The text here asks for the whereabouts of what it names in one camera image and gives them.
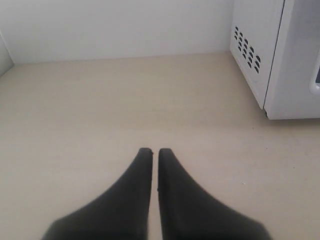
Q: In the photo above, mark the white microwave oven body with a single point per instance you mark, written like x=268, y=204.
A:
x=255, y=29

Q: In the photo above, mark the white microwave door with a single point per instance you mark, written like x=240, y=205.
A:
x=293, y=91

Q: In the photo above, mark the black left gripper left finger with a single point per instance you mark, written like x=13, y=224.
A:
x=120, y=213

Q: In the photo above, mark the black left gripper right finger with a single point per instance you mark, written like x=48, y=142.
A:
x=188, y=212

